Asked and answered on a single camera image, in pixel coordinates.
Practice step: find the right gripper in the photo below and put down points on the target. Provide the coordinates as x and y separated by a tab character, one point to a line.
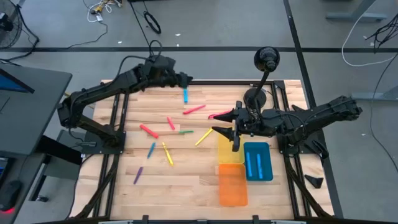
255	123

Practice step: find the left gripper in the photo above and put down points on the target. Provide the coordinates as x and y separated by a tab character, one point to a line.
182	80

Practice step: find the blue marker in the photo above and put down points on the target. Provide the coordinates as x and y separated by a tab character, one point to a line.
248	164
185	96
259	165
151	150

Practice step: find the green marker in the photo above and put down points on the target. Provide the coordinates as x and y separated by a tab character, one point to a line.
186	132

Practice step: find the yellow marker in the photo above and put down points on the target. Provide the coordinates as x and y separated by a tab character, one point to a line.
204	136
167	153

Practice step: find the purple marker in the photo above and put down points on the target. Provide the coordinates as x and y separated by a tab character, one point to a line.
138	175

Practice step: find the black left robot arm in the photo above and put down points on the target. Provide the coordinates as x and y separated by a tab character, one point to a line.
93	93

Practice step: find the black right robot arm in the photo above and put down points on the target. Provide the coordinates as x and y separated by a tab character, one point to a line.
326	115

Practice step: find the pink marker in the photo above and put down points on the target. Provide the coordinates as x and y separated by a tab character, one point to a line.
217	115
194	109

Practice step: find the yellow translucent bin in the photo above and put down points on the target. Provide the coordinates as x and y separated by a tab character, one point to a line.
228	152

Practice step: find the blue plastic bin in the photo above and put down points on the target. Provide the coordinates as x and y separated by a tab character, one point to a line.
268	161

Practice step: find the orange translucent bin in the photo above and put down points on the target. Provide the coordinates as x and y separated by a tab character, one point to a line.
233	186

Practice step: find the black desk lamp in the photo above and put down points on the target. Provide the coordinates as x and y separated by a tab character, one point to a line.
266	57

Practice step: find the black table clamp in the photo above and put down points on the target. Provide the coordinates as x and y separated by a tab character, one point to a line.
255	218
145	218

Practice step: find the black desk base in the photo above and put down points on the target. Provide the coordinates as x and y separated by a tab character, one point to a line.
59	149

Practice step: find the grey table foot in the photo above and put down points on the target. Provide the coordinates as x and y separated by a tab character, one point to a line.
373	96
354	16

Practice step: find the dark grey desk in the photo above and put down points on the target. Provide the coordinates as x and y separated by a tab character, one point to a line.
37	118

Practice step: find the monitor with blue screen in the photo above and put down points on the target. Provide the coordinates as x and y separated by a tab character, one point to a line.
12	84

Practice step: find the black floor fan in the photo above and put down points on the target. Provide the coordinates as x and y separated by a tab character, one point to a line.
9	28

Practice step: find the black computer mouse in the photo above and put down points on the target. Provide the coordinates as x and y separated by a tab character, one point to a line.
9	194

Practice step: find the black triangular bracket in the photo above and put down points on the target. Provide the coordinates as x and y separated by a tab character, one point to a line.
314	181
297	108

